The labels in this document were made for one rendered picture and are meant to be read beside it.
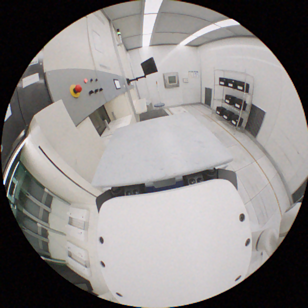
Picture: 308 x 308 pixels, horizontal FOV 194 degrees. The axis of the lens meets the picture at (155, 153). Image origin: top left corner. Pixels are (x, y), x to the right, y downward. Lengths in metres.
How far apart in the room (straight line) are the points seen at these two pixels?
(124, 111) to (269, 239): 2.02
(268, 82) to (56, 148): 3.11
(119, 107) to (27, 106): 1.50
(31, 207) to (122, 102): 1.86
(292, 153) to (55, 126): 3.05
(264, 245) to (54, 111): 0.84
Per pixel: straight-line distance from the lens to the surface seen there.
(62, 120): 0.33
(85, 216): 0.65
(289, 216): 0.45
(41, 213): 1.24
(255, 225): 0.81
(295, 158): 2.80
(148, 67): 1.72
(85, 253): 0.69
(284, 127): 2.75
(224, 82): 3.22
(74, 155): 0.33
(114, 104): 1.69
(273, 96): 2.83
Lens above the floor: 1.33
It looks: 44 degrees down
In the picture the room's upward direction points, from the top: 14 degrees counter-clockwise
